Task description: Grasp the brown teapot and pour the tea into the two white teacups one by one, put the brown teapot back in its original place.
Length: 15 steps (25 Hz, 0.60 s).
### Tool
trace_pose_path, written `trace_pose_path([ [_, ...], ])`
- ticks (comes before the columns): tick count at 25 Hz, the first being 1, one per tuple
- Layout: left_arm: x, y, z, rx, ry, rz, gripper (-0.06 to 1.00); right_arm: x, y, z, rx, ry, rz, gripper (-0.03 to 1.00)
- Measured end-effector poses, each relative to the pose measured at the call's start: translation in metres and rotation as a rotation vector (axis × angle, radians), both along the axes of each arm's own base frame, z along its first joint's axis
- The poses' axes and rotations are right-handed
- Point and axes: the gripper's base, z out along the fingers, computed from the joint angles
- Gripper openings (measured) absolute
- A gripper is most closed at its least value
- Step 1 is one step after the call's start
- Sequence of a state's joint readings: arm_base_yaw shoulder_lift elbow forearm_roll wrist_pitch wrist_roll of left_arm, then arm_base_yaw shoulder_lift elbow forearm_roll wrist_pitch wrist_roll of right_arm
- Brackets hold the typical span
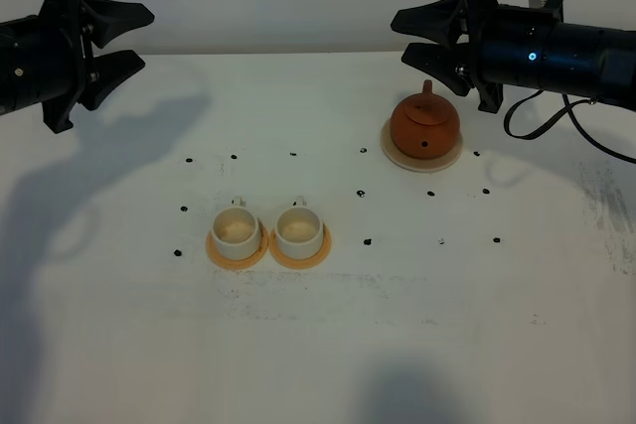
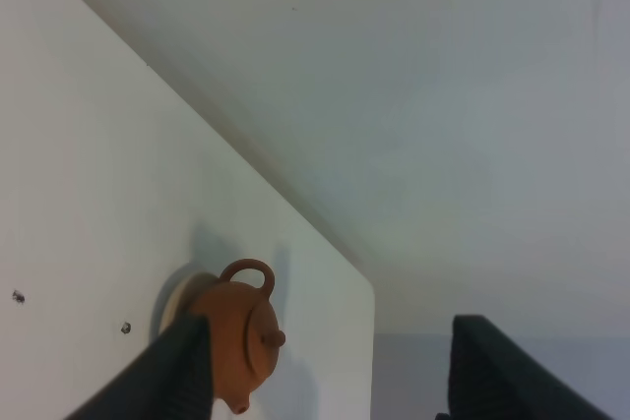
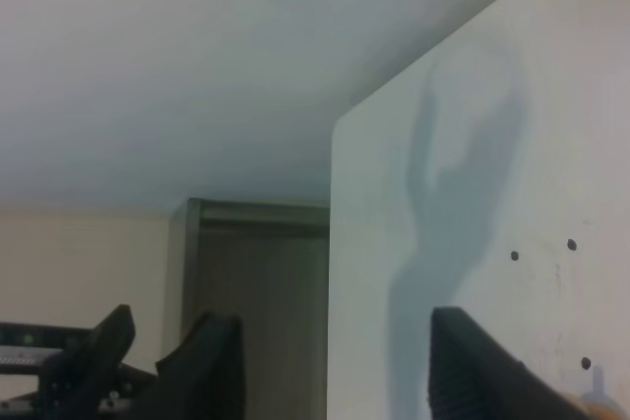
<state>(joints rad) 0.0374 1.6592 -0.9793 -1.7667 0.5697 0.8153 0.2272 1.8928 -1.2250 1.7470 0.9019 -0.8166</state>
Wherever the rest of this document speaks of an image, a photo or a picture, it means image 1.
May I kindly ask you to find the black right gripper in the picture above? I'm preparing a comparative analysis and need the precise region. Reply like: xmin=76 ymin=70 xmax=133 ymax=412
xmin=391 ymin=0 xmax=561 ymax=113

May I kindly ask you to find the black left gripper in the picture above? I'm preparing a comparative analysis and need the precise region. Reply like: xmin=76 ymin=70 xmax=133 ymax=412
xmin=1 ymin=0 xmax=155 ymax=133

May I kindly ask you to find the brown clay teapot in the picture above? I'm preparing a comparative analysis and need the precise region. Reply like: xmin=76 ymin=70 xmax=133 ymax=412
xmin=389 ymin=79 xmax=460 ymax=160

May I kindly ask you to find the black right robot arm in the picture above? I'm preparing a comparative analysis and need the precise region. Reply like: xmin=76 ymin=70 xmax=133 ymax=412
xmin=391 ymin=0 xmax=635 ymax=113

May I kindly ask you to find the cream round teapot coaster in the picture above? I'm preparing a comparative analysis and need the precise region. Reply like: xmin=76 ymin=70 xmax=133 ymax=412
xmin=381 ymin=119 xmax=463 ymax=174

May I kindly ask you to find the left white teacup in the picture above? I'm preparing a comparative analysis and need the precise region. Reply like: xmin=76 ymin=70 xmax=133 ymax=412
xmin=210 ymin=196 xmax=262 ymax=261

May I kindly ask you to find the white teacup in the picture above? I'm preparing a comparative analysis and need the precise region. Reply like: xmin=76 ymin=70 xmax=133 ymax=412
xmin=274 ymin=196 xmax=324 ymax=261
xmin=210 ymin=196 xmax=262 ymax=261

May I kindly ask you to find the right white teacup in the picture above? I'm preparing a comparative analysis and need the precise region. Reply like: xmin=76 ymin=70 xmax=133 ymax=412
xmin=274 ymin=196 xmax=324 ymax=261

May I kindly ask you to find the left orange round coaster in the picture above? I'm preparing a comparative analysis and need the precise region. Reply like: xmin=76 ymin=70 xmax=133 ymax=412
xmin=206 ymin=228 xmax=269 ymax=271

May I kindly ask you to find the orange round coaster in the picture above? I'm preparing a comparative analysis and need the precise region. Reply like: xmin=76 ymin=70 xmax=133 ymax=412
xmin=206 ymin=228 xmax=269 ymax=271
xmin=269 ymin=225 xmax=332 ymax=270

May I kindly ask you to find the right orange round coaster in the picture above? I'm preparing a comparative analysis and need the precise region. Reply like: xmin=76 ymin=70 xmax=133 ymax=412
xmin=269 ymin=225 xmax=332 ymax=270

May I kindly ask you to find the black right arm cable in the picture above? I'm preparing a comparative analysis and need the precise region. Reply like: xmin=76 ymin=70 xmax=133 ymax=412
xmin=503 ymin=87 xmax=636 ymax=164

